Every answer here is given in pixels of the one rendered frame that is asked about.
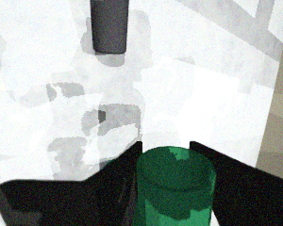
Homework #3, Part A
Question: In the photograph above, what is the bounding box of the black horizontal rail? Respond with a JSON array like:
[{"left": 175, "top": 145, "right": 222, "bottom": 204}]
[{"left": 90, "top": 0, "right": 129, "bottom": 54}]

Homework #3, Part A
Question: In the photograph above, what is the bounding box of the dark green post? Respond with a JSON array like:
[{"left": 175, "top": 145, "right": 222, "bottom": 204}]
[{"left": 104, "top": 159, "right": 140, "bottom": 226}]

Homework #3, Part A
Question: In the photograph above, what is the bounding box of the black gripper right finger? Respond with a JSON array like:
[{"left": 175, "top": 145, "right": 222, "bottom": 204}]
[{"left": 189, "top": 140, "right": 283, "bottom": 226}]

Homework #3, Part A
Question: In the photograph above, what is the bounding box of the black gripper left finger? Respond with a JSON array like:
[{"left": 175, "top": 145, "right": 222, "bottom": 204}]
[{"left": 0, "top": 141, "right": 142, "bottom": 226}]

